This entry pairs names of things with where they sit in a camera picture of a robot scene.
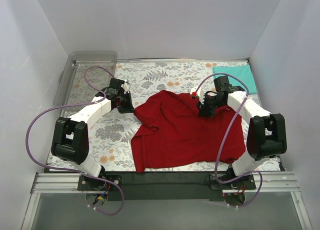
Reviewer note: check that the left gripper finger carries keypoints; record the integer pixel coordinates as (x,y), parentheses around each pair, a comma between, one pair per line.
(128,103)
(123,109)

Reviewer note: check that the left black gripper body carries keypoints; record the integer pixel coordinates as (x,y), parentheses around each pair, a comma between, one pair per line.
(126,105)

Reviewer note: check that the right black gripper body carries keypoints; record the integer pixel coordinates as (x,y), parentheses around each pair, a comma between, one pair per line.
(205,108)

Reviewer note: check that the red t shirt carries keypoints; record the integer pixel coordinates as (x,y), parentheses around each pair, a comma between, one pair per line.
(173,135)

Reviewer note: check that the clear plastic bin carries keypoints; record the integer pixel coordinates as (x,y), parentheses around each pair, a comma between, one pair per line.
(84,74)

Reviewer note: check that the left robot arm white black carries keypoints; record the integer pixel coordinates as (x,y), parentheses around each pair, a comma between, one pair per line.
(71,135)

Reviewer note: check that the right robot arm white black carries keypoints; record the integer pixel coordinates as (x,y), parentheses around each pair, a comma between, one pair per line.
(266,136)

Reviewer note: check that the floral table mat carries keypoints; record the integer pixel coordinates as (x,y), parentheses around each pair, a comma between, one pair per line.
(109,138)

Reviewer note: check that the folded teal t shirt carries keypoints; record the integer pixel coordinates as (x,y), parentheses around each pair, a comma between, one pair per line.
(242,73)

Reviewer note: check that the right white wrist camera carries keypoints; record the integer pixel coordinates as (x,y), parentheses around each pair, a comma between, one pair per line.
(197,93)

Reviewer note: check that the aluminium frame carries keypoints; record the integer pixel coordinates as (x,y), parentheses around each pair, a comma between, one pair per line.
(275,204)

